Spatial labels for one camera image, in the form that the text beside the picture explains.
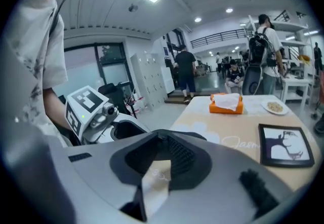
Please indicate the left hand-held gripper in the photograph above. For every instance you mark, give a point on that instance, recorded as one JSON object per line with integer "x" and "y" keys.
{"x": 86, "y": 101}

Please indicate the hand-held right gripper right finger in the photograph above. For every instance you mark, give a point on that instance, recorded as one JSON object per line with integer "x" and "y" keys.
{"x": 227, "y": 192}

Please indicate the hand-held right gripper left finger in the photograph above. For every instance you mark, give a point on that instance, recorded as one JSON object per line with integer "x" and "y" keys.
{"x": 96, "y": 180}

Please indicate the person's left forearm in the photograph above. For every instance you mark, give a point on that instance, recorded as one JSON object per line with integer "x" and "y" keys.
{"x": 54, "y": 109}

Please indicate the black office chair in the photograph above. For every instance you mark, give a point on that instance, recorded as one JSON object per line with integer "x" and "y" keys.
{"x": 114, "y": 96}

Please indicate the grey locker cabinet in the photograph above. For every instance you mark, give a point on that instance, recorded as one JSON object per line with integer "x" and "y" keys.
{"x": 149, "y": 81}

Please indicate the orange tissue box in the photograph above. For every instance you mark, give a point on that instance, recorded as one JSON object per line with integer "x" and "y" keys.
{"x": 222, "y": 111}

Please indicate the plate of food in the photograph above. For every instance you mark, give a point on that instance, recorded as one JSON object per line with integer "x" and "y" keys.
{"x": 274, "y": 107}

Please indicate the dark blue office chair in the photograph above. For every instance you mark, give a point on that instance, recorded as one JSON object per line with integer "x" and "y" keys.
{"x": 251, "y": 81}

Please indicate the black balcony railing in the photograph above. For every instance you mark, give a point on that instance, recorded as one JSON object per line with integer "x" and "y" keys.
{"x": 220, "y": 36}

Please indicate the white side table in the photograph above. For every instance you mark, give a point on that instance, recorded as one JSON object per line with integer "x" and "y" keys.
{"x": 296, "y": 83}

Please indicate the person's white t-shirt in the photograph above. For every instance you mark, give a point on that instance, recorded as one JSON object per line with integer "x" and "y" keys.
{"x": 30, "y": 40}

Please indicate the yellow plastic item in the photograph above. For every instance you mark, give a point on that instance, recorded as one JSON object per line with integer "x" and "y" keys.
{"x": 303, "y": 59}

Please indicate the white shelving rack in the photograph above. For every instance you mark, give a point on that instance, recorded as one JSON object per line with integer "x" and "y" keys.
{"x": 291, "y": 26}

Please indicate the black picture frame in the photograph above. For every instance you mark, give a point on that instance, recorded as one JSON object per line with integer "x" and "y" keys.
{"x": 286, "y": 147}

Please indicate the black frame glass window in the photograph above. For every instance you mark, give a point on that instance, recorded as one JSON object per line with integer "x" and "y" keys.
{"x": 81, "y": 66}

